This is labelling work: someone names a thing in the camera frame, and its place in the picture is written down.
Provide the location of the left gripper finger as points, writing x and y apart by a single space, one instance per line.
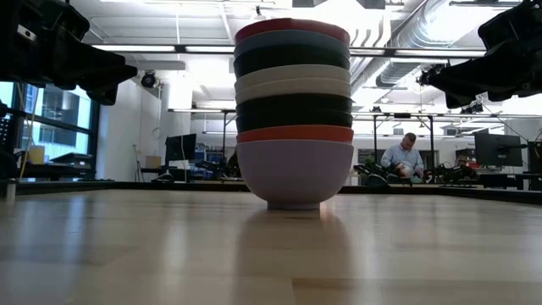
103 97
97 70

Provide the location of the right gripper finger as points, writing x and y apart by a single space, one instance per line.
457 101
474 78

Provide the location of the black bowl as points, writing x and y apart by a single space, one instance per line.
292 103
292 59
292 120

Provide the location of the white bowl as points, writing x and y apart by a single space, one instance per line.
292 89
292 74

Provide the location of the orange bowl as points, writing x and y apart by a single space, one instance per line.
292 133

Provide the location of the magenta bowl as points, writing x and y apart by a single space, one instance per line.
292 27

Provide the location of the black background robot arm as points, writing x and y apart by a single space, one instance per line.
367 175

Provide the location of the long ceiling light strip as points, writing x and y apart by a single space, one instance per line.
135 48

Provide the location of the black round ceiling fixture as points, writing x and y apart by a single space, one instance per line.
148 79

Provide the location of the black computer monitor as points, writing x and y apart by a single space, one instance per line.
180 147
498 149

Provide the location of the person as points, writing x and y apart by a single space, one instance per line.
402 156

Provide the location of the cardboard box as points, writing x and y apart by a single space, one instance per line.
153 162

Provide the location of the white and red object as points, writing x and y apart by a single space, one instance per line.
404 169

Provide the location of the black metal gantry frame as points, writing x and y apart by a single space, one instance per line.
423 115

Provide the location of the silver ventilation duct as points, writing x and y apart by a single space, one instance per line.
406 38

